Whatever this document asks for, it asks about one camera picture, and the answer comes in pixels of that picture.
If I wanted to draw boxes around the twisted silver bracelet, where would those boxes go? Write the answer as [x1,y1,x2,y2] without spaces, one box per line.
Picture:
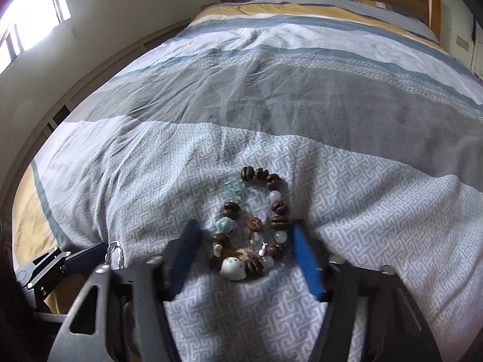
[105,240,126,270]

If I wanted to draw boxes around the bright window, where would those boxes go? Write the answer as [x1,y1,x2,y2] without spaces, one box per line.
[0,0,72,72]

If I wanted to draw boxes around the striped bed quilt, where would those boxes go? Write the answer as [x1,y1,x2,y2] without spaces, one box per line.
[11,0,483,362]

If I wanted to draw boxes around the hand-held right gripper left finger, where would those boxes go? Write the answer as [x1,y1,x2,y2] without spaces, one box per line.
[49,219,202,362]

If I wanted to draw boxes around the striped pillow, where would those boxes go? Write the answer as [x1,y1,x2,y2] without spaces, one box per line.
[332,0,434,38]

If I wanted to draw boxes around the brown beaded cat charm bracelet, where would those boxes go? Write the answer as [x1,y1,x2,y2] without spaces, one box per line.
[209,165,291,281]

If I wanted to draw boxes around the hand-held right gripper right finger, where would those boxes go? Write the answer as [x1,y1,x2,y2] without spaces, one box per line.
[292,221,442,362]

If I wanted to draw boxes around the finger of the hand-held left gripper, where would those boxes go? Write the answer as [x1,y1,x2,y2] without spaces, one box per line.
[15,242,110,299]

